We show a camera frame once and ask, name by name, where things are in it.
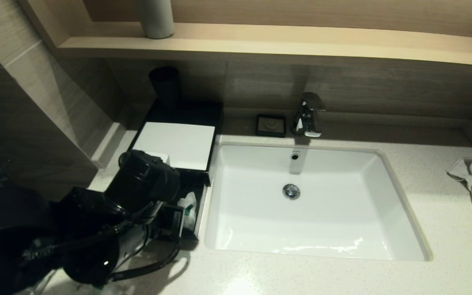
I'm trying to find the black tray with white liner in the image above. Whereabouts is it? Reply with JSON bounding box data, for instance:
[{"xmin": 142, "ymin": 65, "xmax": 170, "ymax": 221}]
[{"xmin": 177, "ymin": 170, "xmax": 209, "ymax": 240}]

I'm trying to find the clear green-print packet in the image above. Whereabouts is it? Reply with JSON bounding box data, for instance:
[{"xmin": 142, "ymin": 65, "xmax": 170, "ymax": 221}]
[{"xmin": 177, "ymin": 192, "xmax": 197, "ymax": 224}]

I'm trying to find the black amenity box housing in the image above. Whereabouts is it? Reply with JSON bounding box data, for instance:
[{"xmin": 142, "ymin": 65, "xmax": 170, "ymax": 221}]
[{"xmin": 129, "ymin": 100, "xmax": 224, "ymax": 187}]

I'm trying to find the black cup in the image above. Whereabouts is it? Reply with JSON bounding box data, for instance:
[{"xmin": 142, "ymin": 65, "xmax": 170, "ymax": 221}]
[{"xmin": 149, "ymin": 67, "xmax": 181, "ymax": 108}]

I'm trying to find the black square soap dish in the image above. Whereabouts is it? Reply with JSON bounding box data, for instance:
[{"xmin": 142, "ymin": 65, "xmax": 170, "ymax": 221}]
[{"xmin": 255, "ymin": 114, "xmax": 287, "ymax": 138}]

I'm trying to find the grey cylindrical cup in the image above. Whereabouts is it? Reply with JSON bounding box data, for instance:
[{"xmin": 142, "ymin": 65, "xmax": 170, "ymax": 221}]
[{"xmin": 134, "ymin": 0, "xmax": 176, "ymax": 40}]

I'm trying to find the chrome drain stopper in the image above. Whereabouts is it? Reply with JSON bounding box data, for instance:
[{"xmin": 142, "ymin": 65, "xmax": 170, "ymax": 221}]
[{"xmin": 282, "ymin": 184, "xmax": 301, "ymax": 200}]

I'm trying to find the chrome faucet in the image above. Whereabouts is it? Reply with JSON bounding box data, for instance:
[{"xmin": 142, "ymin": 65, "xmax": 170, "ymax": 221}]
[{"xmin": 291, "ymin": 92, "xmax": 327, "ymax": 138}]

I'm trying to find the white ceramic sink basin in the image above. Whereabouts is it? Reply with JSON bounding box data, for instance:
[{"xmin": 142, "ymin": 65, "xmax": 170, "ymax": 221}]
[{"xmin": 204, "ymin": 141, "xmax": 432, "ymax": 262}]

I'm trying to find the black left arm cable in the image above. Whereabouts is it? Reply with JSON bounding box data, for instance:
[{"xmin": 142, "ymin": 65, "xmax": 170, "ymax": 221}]
[{"xmin": 111, "ymin": 240, "xmax": 181, "ymax": 283}]

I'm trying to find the light wooden wall shelf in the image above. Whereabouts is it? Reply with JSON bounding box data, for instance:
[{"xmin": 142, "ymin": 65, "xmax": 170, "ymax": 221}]
[{"xmin": 58, "ymin": 23, "xmax": 472, "ymax": 69}]

